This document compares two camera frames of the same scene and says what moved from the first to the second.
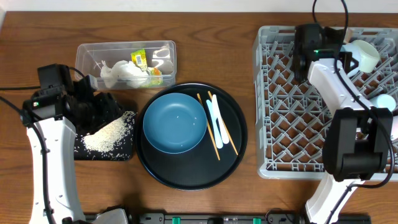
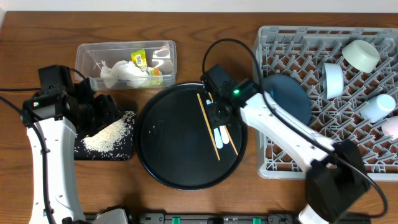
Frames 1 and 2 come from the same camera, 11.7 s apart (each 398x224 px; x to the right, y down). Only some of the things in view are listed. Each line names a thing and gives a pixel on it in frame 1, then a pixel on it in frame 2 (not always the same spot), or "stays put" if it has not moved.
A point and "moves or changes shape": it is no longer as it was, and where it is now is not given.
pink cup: x=394 y=132 stays put
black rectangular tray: x=114 y=142 stays put
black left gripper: x=101 y=109 stays put
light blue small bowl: x=352 y=48 moves or changes shape
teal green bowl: x=369 y=55 stays put
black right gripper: x=345 y=56 to x=214 y=119
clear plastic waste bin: x=127 y=65 stays put
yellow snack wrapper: x=155 y=77 stays put
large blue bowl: x=175 y=123 to x=290 y=94
